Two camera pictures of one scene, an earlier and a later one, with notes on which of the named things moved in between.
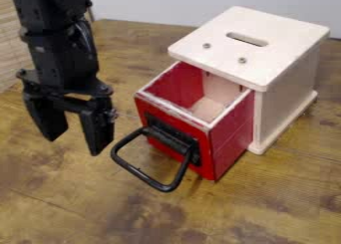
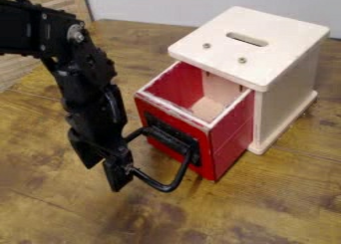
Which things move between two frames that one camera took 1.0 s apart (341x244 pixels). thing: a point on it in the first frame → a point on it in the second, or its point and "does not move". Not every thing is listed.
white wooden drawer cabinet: (269, 53) does not move
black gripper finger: (99, 123) → (117, 166)
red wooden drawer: (210, 108) does not move
